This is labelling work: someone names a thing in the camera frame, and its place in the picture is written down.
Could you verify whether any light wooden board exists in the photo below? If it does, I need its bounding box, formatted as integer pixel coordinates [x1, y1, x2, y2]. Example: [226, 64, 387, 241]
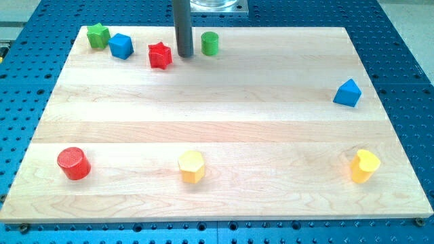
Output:
[1, 26, 433, 223]

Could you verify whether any yellow hexagon block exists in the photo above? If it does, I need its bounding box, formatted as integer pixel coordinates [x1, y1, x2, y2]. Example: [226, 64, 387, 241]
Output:
[178, 150, 205, 184]

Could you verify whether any green cylinder block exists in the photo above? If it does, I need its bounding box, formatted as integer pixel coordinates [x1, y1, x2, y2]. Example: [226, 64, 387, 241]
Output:
[201, 31, 219, 56]

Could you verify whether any red star block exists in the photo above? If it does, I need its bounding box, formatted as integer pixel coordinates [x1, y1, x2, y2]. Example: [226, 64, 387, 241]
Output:
[148, 42, 172, 70]

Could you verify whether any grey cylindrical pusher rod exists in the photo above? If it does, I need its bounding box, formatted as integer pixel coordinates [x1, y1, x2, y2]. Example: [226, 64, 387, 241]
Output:
[172, 0, 194, 58]

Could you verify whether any blue cube block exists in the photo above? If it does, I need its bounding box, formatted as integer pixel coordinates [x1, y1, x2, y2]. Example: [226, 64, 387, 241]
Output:
[108, 33, 134, 60]

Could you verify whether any blue triangular prism block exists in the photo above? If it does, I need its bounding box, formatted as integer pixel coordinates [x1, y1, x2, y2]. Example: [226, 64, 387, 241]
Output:
[333, 79, 362, 107]

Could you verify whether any green star block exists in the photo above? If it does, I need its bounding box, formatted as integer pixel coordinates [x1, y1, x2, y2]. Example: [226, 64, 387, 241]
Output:
[86, 23, 111, 49]

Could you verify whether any red cylinder block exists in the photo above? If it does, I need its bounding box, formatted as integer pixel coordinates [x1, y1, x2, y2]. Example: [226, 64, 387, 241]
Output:
[57, 147, 91, 180]

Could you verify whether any yellow heart block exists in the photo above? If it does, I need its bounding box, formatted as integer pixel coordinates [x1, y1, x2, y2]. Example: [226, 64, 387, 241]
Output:
[350, 149, 381, 184]

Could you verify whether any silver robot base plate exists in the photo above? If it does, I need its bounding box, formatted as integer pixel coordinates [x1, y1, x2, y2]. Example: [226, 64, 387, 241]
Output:
[190, 0, 249, 16]

